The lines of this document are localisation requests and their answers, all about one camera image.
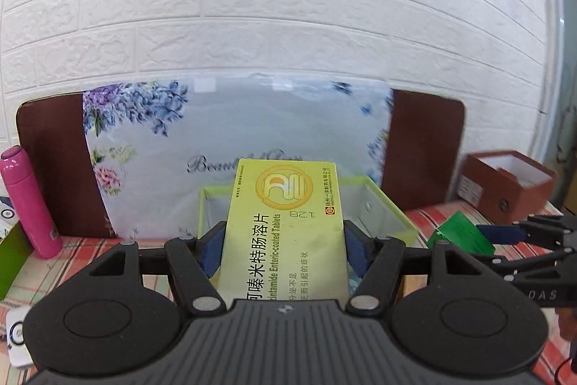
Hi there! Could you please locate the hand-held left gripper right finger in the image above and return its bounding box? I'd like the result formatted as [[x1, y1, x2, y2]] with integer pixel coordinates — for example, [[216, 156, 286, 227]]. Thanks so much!
[[344, 220, 486, 316]]

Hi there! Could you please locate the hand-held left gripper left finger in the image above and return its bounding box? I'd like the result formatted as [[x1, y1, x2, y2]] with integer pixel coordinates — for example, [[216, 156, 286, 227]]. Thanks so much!
[[89, 221, 228, 316]]

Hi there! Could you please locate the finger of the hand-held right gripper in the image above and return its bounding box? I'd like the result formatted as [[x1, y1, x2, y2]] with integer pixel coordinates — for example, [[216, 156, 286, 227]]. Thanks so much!
[[478, 248, 577, 283], [475, 214, 577, 249]]

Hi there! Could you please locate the green packet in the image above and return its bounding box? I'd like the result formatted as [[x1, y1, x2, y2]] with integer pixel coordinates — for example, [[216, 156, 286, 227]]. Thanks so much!
[[426, 211, 496, 255]]

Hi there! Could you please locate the light green cardboard box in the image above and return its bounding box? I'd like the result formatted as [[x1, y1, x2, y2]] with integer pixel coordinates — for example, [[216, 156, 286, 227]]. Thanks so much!
[[198, 175, 418, 292]]

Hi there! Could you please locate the yellow medicine box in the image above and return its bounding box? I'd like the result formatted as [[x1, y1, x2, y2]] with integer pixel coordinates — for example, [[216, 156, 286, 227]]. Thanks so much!
[[216, 158, 351, 305]]

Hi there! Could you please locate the brown cardboard box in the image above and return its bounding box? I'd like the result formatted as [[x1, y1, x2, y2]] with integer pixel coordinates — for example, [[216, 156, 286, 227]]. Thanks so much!
[[459, 149, 560, 226]]

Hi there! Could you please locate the red plaid cloth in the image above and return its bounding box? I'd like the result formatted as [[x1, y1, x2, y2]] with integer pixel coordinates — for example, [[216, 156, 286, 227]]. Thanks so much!
[[0, 205, 577, 385]]

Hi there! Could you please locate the pink bottle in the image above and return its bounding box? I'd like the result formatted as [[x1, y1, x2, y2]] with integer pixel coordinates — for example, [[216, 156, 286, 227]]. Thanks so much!
[[0, 145, 64, 259]]

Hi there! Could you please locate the brown wooden headboard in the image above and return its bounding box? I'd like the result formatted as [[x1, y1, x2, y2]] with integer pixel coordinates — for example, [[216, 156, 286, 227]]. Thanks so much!
[[16, 89, 465, 240]]

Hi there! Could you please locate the bright green box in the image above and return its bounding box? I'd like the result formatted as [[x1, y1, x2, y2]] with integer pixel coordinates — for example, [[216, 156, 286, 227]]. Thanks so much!
[[0, 223, 35, 301]]

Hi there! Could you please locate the white box with blue print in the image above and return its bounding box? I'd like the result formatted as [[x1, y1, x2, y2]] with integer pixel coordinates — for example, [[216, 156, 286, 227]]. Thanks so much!
[[0, 196, 21, 242]]

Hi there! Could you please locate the white round device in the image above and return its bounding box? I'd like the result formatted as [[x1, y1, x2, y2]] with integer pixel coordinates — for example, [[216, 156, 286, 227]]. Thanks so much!
[[6, 308, 35, 368]]

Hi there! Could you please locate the white wall pipe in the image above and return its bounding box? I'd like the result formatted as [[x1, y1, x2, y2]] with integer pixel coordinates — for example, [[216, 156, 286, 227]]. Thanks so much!
[[536, 0, 560, 115]]

